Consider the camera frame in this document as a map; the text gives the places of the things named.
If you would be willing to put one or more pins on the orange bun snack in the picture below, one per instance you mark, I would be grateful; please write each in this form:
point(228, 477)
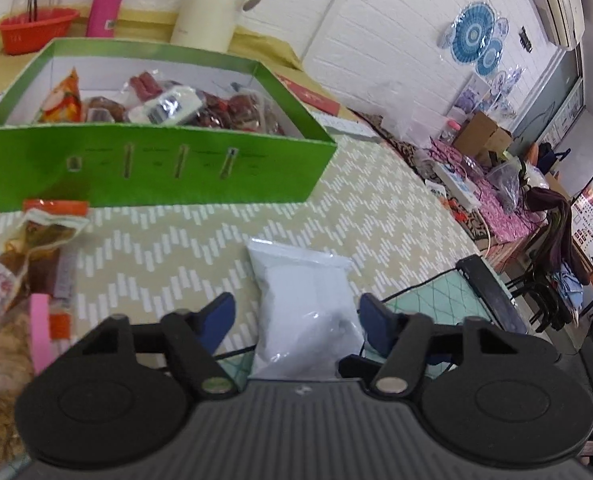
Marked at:
point(101, 109)

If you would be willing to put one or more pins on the white power strip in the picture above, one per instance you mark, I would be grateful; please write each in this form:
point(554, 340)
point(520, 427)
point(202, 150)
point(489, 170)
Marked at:
point(461, 188)

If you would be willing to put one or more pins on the blue round wall decoration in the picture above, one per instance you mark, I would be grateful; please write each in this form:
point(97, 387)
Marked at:
point(476, 37)

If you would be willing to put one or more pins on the orange brown snack packet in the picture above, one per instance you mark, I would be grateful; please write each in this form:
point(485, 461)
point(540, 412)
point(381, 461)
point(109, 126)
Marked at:
point(29, 259)

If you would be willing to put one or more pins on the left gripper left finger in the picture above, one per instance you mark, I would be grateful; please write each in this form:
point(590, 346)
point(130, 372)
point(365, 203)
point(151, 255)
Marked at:
point(191, 340)

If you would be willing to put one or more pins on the white silver snack pouch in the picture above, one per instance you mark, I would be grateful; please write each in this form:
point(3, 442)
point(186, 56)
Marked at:
point(308, 318)

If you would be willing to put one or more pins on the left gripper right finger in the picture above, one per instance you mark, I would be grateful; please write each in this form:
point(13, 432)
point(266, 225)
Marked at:
point(403, 339)

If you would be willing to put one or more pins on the cream thermos jug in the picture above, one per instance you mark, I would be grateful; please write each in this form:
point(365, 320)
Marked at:
point(209, 24)

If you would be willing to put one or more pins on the green cardboard box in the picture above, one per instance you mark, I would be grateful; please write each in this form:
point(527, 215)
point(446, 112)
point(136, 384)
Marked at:
point(111, 165)

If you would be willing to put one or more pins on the pink dried snack bag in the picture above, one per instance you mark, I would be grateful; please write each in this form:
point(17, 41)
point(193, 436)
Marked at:
point(25, 344)

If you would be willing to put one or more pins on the red plastic basket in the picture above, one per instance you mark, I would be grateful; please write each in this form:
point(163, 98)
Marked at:
point(21, 35)

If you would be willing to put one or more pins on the red sausage stick pack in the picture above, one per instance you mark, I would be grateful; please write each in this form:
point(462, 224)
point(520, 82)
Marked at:
point(142, 88)

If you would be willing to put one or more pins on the dark brown snack bag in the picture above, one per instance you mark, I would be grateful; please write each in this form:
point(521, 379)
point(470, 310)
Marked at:
point(245, 111)

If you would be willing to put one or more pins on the yellow green tablecloth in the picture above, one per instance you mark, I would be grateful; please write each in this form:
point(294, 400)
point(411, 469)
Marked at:
point(157, 26)

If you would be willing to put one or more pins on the red envelope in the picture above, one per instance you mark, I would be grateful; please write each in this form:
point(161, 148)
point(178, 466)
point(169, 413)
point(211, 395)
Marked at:
point(311, 98)

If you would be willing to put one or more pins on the orange chips snack bag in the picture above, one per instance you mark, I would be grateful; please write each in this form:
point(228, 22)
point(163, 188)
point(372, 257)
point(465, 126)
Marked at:
point(63, 103)

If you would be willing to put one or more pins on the brown cardboard box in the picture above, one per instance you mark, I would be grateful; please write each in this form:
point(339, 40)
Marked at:
point(482, 139)

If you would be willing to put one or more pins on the clear barcode snack packet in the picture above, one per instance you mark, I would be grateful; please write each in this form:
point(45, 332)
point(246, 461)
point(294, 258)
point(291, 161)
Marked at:
point(171, 108)

